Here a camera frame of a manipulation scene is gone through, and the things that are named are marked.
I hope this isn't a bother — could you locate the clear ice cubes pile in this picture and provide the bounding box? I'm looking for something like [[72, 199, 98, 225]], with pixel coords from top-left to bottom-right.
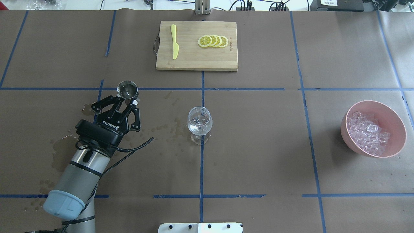
[[346, 111, 391, 156]]

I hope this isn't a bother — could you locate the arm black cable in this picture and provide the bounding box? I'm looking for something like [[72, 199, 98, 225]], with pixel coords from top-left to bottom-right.
[[76, 137, 155, 207]]

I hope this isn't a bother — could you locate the steel jigger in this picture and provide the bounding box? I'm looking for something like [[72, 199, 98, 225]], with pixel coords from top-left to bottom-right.
[[117, 81, 139, 99]]

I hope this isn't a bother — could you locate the lemon slice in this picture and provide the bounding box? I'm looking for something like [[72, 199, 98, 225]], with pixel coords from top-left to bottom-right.
[[198, 35, 213, 48], [218, 36, 229, 48], [213, 35, 222, 48], [208, 35, 218, 47]]

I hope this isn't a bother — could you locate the aluminium frame post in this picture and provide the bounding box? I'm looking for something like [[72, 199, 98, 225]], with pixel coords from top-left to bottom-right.
[[194, 0, 211, 15]]

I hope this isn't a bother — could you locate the bamboo cutting board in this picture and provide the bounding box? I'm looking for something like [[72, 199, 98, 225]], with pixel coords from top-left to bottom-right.
[[156, 21, 239, 72]]

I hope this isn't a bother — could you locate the yellow plastic knife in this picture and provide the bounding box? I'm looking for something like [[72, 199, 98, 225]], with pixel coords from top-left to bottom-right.
[[170, 24, 180, 60]]

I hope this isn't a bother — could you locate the clear wine glass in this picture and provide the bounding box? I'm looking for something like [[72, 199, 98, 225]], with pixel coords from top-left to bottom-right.
[[187, 106, 213, 145]]

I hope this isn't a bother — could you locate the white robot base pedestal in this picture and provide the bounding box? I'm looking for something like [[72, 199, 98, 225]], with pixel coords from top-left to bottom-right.
[[158, 222, 244, 233]]

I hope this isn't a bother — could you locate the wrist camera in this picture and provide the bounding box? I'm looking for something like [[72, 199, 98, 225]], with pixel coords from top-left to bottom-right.
[[74, 120, 123, 157]]

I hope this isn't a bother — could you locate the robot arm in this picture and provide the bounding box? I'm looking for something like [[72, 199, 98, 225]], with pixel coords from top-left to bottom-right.
[[43, 94, 140, 233]]

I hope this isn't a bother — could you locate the black box device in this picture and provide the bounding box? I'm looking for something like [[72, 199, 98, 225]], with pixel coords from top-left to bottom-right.
[[310, 0, 364, 12]]

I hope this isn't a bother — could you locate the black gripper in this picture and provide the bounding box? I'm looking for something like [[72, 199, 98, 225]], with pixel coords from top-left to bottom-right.
[[91, 95, 141, 135]]

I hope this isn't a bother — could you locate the pink bowl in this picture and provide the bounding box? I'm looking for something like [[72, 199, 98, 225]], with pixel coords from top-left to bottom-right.
[[340, 100, 407, 158]]

